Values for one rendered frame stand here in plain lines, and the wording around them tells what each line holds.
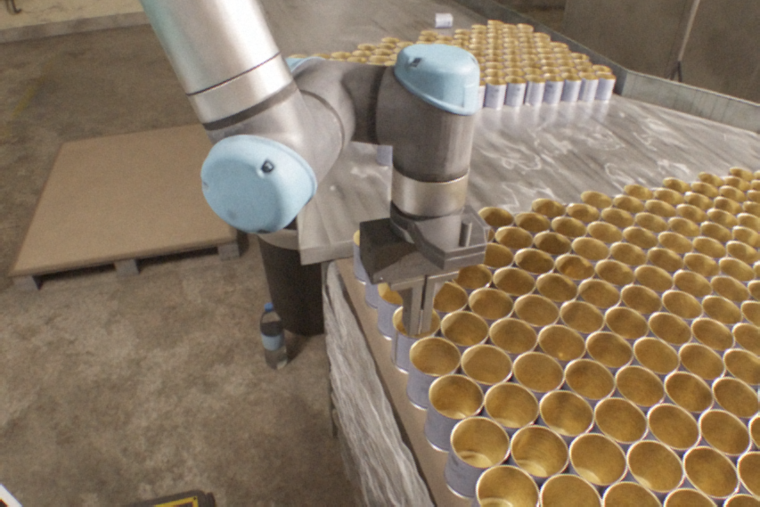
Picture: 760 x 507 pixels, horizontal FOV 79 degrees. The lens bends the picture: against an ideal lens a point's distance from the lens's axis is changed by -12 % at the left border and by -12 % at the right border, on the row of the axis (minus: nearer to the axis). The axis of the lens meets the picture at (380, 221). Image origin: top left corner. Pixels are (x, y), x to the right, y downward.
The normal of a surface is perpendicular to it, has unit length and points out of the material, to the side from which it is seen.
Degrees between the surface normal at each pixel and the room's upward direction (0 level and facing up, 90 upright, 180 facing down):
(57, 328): 0
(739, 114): 90
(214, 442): 0
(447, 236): 2
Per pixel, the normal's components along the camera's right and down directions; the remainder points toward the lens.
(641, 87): -0.46, 0.51
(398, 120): -0.26, 0.47
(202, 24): 0.14, 0.45
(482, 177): 0.04, -0.80
